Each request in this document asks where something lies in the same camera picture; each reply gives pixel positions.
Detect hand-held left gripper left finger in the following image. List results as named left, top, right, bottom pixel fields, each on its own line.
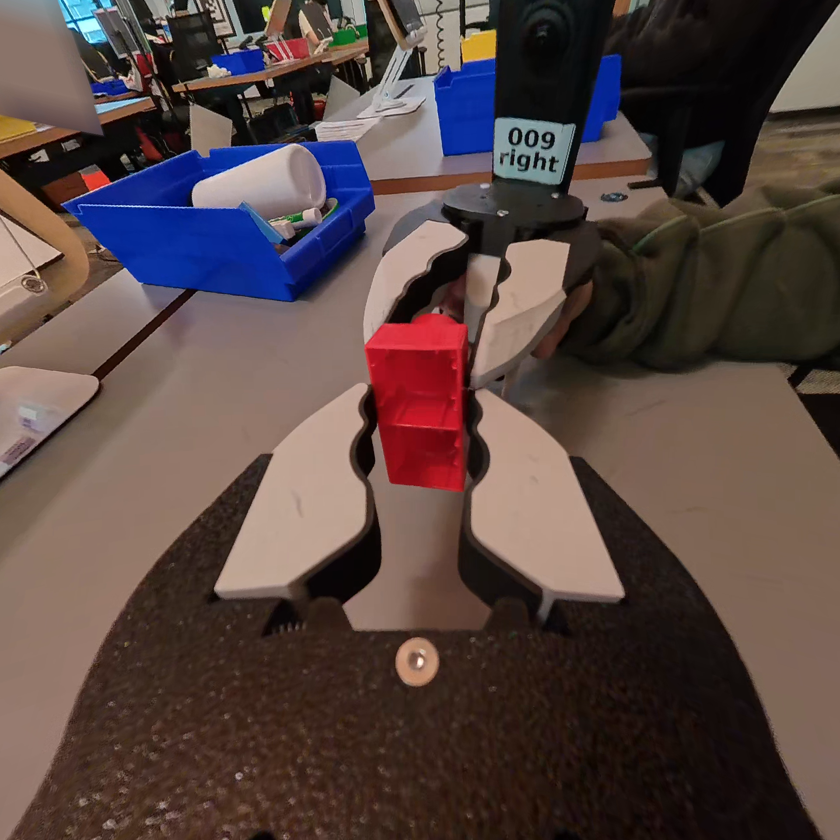
left=213, top=382, right=383, bottom=603

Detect grey cardboard sheet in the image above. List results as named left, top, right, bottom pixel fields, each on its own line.
left=189, top=104, right=232, bottom=156
left=323, top=74, right=362, bottom=120

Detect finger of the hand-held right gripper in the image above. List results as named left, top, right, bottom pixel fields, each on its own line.
left=469, top=239, right=573, bottom=391
left=363, top=220, right=470, bottom=342

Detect person's right forearm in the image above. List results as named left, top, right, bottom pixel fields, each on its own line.
left=558, top=184, right=840, bottom=371

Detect wooden sign board with paper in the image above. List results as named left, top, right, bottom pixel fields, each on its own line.
left=0, top=167, right=91, bottom=349

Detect blue storage bin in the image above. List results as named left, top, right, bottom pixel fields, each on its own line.
left=62, top=140, right=376, bottom=303

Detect white cylinder roll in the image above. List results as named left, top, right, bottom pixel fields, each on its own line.
left=192, top=144, right=327, bottom=212

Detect white paper sheets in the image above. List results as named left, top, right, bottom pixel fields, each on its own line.
left=315, top=115, right=382, bottom=142

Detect blue bin with white tag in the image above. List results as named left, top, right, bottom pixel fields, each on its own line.
left=433, top=54, right=623, bottom=157

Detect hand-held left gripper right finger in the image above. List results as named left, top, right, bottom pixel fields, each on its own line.
left=457, top=388, right=627, bottom=626

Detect white rounded base board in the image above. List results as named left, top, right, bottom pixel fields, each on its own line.
left=0, top=365, right=101, bottom=480

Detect person's right hand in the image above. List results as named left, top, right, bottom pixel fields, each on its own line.
left=438, top=274, right=593, bottom=361

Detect black board on white stand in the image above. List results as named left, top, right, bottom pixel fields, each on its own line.
left=373, top=0, right=429, bottom=114

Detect red building block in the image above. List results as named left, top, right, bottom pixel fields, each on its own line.
left=365, top=314, right=470, bottom=492

